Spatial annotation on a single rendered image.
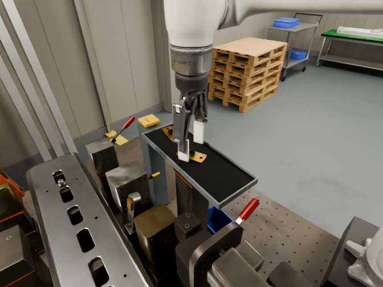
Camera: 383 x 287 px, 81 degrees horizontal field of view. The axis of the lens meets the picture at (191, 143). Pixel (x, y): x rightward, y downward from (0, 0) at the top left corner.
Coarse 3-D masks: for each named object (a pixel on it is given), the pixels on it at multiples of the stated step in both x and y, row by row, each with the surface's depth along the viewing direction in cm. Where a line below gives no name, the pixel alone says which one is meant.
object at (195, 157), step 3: (189, 150) 65; (192, 150) 65; (177, 153) 65; (189, 153) 64; (192, 153) 64; (195, 153) 65; (198, 153) 65; (201, 153) 65; (189, 156) 64; (192, 156) 64; (195, 156) 64; (198, 156) 64; (201, 156) 64; (204, 156) 64; (192, 159) 63; (195, 159) 63; (198, 159) 63; (201, 159) 63; (204, 159) 63; (201, 162) 62
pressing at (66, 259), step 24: (48, 168) 84; (72, 168) 84; (48, 192) 74; (72, 192) 74; (96, 192) 74; (48, 216) 67; (96, 216) 67; (48, 240) 61; (72, 240) 61; (96, 240) 61; (120, 240) 61; (48, 264) 56; (72, 264) 56; (120, 264) 56
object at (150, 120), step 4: (148, 116) 84; (152, 116) 84; (140, 120) 81; (144, 120) 81; (148, 120) 81; (152, 120) 81; (156, 120) 81; (144, 124) 79; (148, 124) 79; (152, 124) 80
